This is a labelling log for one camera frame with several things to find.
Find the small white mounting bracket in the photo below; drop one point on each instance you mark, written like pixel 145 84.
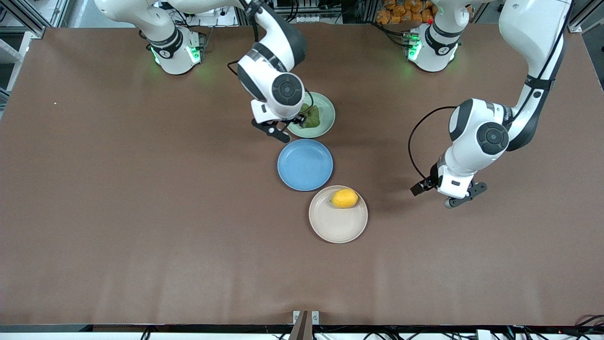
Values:
pixel 296 317
pixel 315 317

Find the green lettuce leaf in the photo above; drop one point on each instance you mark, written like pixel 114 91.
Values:
pixel 312 120

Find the beige plate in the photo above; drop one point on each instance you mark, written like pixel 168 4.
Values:
pixel 330 224

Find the yellow lemon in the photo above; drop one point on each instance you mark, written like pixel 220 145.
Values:
pixel 344 198

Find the blue plate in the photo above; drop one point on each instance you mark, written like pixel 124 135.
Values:
pixel 305 165

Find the aluminium frame corner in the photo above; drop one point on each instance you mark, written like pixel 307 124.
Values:
pixel 28 23
pixel 583 23

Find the pile of orange packets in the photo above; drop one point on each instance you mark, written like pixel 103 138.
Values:
pixel 401 12

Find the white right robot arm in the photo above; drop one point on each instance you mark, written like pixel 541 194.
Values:
pixel 165 42

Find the pale green plate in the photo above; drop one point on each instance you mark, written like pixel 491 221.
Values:
pixel 328 113

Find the black table edge rail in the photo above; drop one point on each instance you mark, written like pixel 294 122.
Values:
pixel 141 327

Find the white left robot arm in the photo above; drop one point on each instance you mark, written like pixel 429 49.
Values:
pixel 533 38

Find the white power strip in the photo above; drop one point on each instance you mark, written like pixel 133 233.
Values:
pixel 307 18

